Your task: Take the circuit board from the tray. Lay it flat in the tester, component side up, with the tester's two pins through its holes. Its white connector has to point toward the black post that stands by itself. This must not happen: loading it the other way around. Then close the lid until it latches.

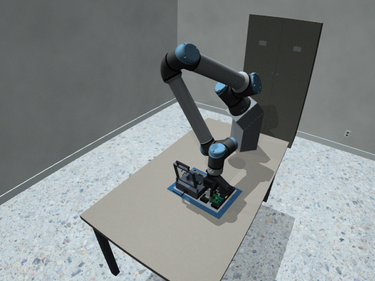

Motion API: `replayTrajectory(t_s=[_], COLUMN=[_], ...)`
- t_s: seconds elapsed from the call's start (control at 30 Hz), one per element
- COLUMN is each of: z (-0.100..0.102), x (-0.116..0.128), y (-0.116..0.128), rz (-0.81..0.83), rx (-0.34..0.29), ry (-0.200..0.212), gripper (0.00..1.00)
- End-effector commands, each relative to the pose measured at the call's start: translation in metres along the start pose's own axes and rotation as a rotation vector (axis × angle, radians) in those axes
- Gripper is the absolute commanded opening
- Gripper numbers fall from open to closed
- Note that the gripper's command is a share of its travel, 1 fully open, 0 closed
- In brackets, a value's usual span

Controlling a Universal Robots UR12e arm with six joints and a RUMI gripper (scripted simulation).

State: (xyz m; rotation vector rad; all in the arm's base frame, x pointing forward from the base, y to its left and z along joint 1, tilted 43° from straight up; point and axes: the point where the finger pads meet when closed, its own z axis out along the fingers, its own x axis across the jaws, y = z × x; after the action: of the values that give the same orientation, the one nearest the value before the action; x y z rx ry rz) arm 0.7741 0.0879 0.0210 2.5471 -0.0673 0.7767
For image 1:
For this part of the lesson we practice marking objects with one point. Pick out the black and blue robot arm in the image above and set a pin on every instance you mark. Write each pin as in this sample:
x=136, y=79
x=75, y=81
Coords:
x=232, y=87

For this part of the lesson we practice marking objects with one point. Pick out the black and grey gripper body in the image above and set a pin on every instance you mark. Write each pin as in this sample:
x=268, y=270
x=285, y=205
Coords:
x=209, y=182

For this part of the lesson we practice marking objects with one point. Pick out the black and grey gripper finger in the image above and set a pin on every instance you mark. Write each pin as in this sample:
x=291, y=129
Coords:
x=210, y=194
x=217, y=190

